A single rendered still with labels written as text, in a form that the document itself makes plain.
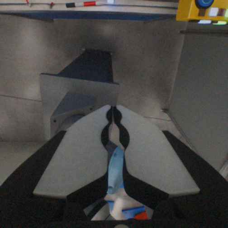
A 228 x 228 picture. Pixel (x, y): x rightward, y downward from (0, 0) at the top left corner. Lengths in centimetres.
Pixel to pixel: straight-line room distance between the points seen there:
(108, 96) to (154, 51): 110
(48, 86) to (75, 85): 11
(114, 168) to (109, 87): 32
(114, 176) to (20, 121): 188
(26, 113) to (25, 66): 58
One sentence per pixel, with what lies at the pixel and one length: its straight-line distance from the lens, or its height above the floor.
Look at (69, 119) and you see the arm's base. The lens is 46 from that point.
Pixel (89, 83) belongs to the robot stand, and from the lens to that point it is 57.
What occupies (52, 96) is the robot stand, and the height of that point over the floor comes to 100.
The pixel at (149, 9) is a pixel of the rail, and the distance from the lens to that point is 70.
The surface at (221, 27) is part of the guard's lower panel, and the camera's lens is 123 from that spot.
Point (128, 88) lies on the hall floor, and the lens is 165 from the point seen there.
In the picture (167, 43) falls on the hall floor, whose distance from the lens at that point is 164.
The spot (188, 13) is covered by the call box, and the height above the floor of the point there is 107.
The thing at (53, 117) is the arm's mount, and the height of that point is 119.
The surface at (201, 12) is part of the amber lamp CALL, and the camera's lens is 52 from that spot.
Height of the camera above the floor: 154
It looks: 60 degrees down
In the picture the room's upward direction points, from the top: 177 degrees clockwise
